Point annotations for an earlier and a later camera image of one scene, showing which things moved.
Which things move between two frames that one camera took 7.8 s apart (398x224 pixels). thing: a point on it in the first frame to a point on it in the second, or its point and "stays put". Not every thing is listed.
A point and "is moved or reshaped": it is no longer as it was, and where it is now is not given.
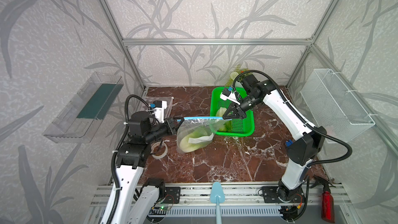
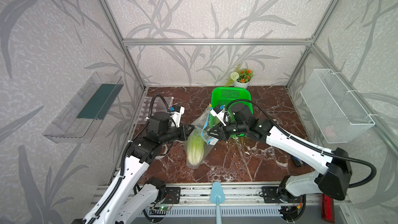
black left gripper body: [167, 127] to [179, 133]
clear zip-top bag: [196, 133] is moved or reshaped
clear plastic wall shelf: [77, 122] stays put
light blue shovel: [217, 196] stays put
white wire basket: [334, 106] stays put
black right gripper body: [240, 111] to [232, 128]
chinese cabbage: [192, 141] is moved or reshaped
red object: [327, 203] stays put
